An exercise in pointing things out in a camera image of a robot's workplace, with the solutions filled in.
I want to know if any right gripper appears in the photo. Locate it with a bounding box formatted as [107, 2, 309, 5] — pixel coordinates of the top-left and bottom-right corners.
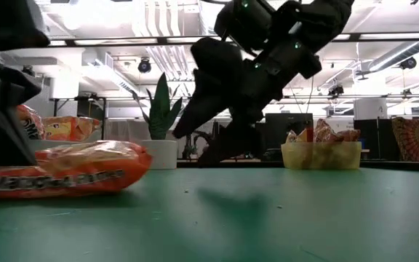
[172, 39, 322, 168]

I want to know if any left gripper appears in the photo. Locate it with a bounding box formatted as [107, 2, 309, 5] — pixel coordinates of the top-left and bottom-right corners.
[0, 0, 50, 167]

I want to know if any orange Maruchan noodle pack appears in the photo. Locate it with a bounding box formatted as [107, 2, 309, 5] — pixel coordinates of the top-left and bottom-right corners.
[41, 116, 103, 142]
[0, 140, 153, 200]
[15, 104, 47, 141]

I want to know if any maroon Maruchan noodle pack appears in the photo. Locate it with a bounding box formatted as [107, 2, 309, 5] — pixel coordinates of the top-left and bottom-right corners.
[313, 118, 343, 143]

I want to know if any snake plant in white pot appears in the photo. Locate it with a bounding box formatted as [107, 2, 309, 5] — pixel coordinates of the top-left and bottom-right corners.
[132, 71, 184, 170]

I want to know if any black monitor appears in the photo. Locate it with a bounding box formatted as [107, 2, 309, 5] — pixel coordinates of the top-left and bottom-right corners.
[265, 112, 315, 161]

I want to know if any black ceiling spotlight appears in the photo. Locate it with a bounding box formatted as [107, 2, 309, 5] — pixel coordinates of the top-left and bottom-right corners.
[399, 56, 418, 71]
[137, 57, 152, 74]

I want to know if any yellow-green plastic bin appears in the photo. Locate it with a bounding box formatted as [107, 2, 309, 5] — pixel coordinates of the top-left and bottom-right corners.
[280, 140, 363, 171]

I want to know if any green table mat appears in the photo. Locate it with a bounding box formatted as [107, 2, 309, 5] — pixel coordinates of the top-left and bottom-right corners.
[0, 165, 419, 262]

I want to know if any black overhead rig beam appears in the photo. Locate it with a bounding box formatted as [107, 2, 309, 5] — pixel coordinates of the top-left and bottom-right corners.
[49, 33, 419, 44]

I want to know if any black room partition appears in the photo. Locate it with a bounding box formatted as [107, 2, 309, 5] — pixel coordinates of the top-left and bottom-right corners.
[353, 118, 393, 161]

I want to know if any patterned orange tapestry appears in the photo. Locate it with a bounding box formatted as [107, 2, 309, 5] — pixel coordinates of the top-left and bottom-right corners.
[391, 116, 419, 163]

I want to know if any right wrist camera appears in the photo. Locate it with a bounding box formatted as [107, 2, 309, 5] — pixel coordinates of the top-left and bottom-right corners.
[191, 37, 245, 74]

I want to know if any black table frame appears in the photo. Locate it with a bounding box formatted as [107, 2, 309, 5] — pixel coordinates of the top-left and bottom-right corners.
[176, 159, 419, 172]

